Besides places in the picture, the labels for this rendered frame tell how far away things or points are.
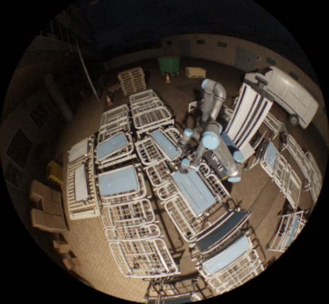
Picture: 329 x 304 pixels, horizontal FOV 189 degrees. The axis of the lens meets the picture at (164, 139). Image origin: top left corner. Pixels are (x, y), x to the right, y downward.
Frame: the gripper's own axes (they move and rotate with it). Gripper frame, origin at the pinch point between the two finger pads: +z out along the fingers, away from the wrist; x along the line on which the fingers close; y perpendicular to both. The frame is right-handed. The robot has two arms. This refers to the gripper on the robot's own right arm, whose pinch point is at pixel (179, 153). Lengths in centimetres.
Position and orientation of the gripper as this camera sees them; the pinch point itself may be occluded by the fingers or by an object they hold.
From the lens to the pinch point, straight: 125.8
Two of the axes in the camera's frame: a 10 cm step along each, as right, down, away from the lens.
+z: -2.3, 7.9, 5.7
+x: -4.3, -6.1, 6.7
